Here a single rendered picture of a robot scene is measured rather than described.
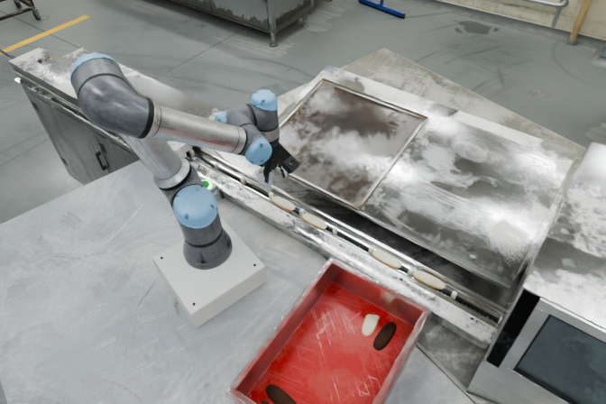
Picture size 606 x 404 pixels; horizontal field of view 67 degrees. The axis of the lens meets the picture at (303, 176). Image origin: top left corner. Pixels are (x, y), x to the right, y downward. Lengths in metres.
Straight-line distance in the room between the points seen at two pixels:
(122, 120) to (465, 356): 1.07
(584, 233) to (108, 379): 1.22
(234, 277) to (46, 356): 0.56
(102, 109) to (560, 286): 0.98
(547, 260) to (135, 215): 1.33
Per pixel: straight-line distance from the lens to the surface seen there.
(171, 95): 2.36
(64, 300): 1.64
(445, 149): 1.75
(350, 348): 1.36
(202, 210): 1.29
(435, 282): 1.46
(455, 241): 1.52
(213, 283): 1.41
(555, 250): 1.04
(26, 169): 3.64
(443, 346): 1.40
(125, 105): 1.07
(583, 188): 1.20
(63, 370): 1.51
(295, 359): 1.35
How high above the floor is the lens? 2.05
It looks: 44 degrees down
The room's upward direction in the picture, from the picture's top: 3 degrees counter-clockwise
